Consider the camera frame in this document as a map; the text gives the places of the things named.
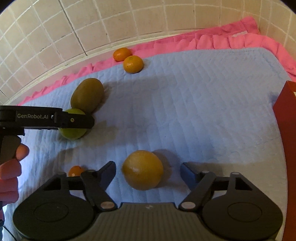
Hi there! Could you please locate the green apple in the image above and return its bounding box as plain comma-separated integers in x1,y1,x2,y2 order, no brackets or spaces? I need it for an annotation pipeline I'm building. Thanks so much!
58,108,87,140

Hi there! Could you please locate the small tangerine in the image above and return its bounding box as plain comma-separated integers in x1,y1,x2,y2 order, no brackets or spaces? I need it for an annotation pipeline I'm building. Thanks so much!
68,166,85,177
123,55,144,74
113,48,132,62

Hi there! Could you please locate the light blue quilted mat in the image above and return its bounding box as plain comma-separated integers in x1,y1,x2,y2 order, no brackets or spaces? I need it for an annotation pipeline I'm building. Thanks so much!
3,48,290,241

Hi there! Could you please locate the pink cloth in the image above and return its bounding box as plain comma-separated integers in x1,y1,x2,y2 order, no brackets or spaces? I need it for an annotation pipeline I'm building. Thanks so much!
22,17,295,108

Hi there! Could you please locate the person's left hand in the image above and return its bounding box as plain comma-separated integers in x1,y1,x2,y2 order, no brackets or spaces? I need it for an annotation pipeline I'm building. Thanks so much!
1,144,29,207

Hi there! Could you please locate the large orange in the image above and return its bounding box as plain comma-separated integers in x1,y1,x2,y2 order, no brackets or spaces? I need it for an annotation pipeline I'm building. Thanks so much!
121,150,164,191

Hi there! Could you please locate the brown kiwi fruit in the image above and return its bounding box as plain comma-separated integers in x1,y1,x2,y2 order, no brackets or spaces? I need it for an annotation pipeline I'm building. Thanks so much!
70,78,104,113

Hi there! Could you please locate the red cardboard box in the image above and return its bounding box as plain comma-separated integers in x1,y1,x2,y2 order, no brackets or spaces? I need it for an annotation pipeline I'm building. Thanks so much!
273,81,296,240

